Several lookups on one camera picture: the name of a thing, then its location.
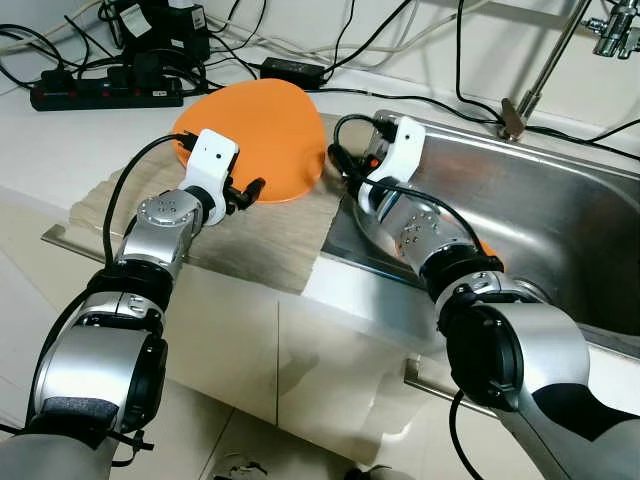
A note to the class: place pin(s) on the large orange plastic bowl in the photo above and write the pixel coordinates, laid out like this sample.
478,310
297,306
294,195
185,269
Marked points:
265,130

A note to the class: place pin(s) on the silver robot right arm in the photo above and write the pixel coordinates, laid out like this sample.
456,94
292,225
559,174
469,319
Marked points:
520,350

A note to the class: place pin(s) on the beige woven mat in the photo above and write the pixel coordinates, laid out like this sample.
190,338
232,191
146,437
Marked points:
270,245

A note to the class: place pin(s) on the black power adapter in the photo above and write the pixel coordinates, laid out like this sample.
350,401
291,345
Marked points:
295,70

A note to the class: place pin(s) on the steel faucet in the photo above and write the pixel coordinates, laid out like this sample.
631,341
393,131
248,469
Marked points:
513,120

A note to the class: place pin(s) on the black power strip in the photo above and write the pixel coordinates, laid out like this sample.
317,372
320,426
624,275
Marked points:
100,95

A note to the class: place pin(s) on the black charger device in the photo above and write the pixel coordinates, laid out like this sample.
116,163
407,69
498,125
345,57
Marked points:
160,30

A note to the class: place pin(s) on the stainless steel sink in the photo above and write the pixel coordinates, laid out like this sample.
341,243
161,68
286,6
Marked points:
560,200

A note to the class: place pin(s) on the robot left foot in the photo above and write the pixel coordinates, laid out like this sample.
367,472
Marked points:
242,468

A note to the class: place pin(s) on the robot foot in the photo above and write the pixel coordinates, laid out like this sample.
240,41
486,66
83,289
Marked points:
372,473
242,468

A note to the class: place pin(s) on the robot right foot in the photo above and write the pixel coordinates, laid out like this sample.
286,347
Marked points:
372,473

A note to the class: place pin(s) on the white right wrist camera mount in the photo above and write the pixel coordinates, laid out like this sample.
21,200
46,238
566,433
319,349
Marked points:
405,150

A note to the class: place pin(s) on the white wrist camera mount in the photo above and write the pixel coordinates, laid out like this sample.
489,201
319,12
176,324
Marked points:
212,155
405,150

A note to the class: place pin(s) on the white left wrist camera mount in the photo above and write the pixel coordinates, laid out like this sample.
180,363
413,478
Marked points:
212,155

